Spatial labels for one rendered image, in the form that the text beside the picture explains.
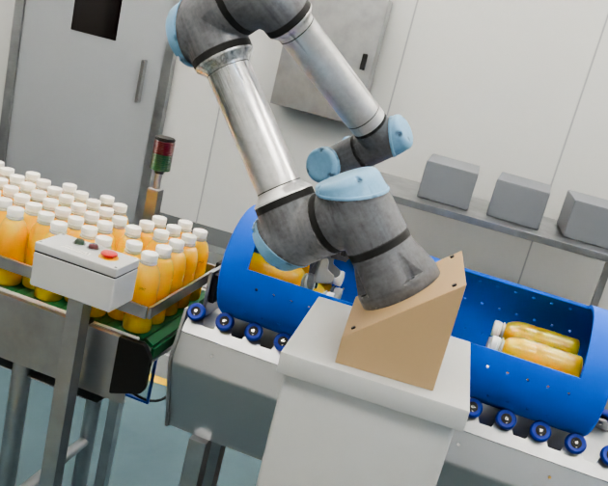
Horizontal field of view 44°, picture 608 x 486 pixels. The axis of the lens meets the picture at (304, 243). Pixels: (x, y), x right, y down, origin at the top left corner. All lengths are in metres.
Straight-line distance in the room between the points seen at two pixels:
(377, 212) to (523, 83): 3.83
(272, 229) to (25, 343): 0.81
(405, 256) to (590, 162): 3.90
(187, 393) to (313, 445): 0.63
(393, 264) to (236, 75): 0.44
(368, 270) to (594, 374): 0.58
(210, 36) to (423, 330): 0.63
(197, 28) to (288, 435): 0.73
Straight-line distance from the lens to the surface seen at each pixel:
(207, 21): 1.37
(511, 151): 5.07
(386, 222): 1.27
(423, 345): 1.23
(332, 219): 1.27
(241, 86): 1.36
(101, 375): 1.84
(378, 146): 1.49
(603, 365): 1.65
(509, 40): 5.04
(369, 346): 1.24
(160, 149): 2.26
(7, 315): 1.93
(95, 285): 1.63
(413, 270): 1.28
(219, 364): 1.80
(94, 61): 5.64
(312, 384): 1.27
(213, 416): 1.90
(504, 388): 1.66
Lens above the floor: 1.66
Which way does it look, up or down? 16 degrees down
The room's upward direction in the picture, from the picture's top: 14 degrees clockwise
